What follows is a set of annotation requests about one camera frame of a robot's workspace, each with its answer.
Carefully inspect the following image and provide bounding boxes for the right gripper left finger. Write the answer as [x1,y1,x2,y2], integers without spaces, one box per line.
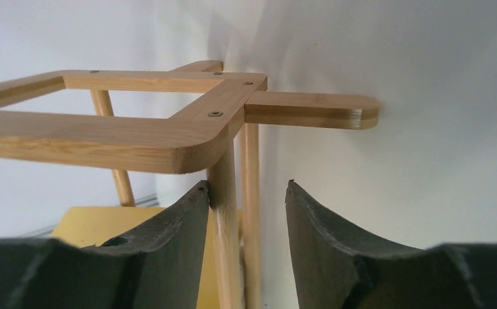
[0,180,209,308]

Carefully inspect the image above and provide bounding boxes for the wooden book rack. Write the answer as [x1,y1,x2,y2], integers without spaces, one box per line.
[0,61,381,308]

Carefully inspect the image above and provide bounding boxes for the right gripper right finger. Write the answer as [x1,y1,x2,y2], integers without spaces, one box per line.
[285,181,497,308]

